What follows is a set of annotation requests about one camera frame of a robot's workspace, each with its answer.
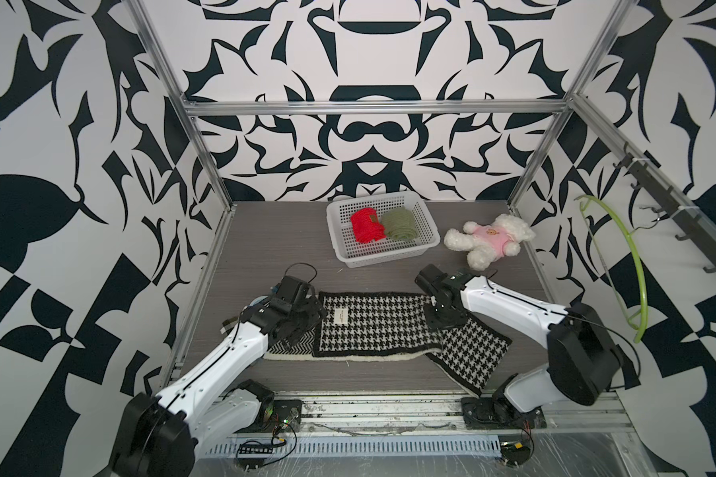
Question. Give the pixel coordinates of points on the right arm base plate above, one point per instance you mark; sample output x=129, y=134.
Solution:
x=491, y=413

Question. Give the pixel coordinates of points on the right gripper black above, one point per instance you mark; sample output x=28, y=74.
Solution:
x=455, y=322

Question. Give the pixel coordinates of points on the black connector hub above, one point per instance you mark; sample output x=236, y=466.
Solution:
x=252, y=449
x=515, y=454

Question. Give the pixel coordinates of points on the green clothes hanger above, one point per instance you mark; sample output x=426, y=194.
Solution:
x=626, y=276

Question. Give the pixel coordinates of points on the red knitted scarf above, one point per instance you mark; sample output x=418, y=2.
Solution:
x=366, y=226

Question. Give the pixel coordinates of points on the green knitted scarf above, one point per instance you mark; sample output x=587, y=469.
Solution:
x=399, y=225

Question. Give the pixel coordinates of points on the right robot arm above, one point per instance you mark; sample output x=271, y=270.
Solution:
x=582, y=356

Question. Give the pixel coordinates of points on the grey wall hook rail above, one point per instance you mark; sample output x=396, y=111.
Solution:
x=694, y=223

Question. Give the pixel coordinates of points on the black connector hub left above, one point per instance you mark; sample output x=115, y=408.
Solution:
x=252, y=449

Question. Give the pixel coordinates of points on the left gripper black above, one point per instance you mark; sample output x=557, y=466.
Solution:
x=317, y=312

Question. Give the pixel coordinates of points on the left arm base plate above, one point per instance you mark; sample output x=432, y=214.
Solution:
x=276, y=413

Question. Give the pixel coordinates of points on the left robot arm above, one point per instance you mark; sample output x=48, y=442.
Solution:
x=164, y=435

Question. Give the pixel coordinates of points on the black white houndstooth scarf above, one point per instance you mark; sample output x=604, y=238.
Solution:
x=391, y=327

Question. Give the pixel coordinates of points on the white teddy bear pink shirt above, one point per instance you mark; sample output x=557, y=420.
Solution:
x=486, y=244

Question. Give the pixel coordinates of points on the white slotted cable duct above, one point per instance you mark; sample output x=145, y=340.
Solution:
x=368, y=446

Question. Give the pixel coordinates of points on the black connector hub right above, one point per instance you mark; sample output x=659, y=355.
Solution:
x=515, y=454

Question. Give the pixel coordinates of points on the white plastic basket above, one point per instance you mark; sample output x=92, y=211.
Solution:
x=356, y=255

